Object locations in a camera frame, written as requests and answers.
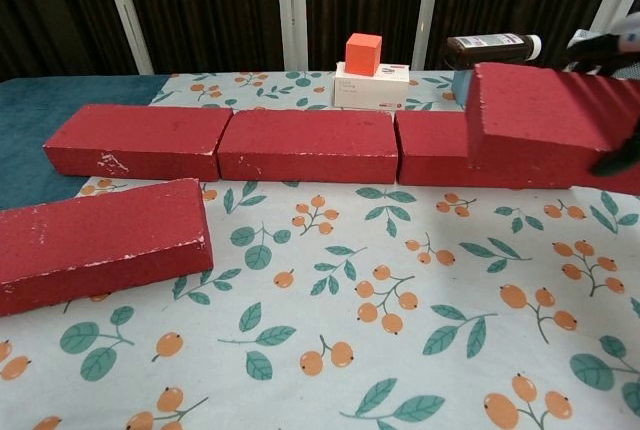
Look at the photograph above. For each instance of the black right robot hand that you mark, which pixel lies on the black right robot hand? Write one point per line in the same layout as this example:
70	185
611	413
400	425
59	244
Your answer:
615	50

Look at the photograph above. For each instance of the red foam brick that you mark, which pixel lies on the red foam brick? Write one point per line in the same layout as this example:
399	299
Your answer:
525	110
305	142

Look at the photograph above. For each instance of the red brick with worn edges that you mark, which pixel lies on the red brick with worn edges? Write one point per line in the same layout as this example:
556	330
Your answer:
100	235

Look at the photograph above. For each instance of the light blue block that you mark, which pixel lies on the light blue block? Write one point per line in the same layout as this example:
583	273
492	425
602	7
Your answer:
461	87

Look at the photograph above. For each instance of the brown bottle with white cap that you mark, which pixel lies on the brown bottle with white cap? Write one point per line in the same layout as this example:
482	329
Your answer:
490	52

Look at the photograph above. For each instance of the white carton box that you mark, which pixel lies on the white carton box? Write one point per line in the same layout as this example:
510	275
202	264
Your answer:
370	92

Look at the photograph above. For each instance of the orange cube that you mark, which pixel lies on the orange cube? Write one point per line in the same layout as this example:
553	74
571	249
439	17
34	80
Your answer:
362	56

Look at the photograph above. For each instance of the floral fruit print tablecloth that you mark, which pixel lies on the floral fruit print tablecloth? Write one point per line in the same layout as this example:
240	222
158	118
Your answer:
320	350

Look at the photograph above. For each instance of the red brick with white scrapes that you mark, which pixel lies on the red brick with white scrapes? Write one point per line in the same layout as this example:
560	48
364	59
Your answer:
140	135

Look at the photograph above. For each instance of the teal cloth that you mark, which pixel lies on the teal cloth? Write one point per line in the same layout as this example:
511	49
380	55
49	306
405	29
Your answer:
30	115

